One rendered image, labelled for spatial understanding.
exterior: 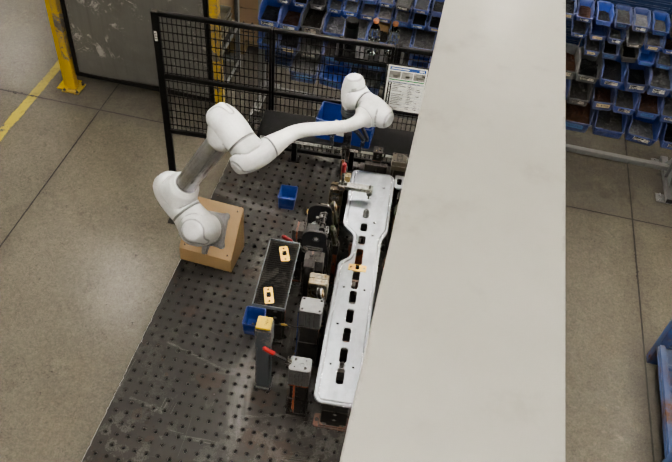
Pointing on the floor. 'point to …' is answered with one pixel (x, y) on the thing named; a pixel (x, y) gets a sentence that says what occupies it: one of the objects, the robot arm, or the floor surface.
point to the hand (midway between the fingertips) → (346, 147)
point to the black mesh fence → (253, 72)
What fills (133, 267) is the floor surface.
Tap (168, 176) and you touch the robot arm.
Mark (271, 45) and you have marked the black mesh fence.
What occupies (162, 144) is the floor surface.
